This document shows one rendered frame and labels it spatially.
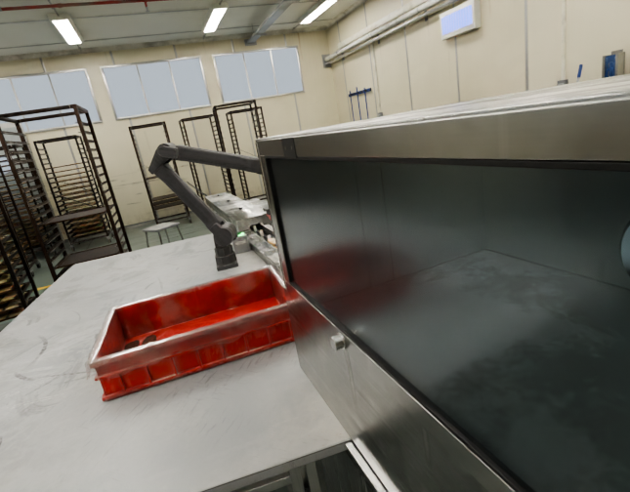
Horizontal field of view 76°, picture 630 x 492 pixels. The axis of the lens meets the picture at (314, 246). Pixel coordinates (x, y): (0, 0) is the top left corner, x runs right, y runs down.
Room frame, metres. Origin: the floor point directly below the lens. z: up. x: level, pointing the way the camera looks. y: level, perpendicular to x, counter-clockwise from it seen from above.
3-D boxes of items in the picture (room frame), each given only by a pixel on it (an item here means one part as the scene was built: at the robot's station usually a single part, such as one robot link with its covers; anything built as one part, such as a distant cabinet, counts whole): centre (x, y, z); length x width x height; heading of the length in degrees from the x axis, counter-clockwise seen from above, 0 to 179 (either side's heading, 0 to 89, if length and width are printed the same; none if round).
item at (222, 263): (1.60, 0.37, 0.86); 0.12 x 0.09 x 0.08; 12
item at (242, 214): (2.61, 0.49, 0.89); 1.25 x 0.18 x 0.09; 19
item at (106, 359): (0.97, 0.32, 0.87); 0.49 x 0.34 x 0.10; 106
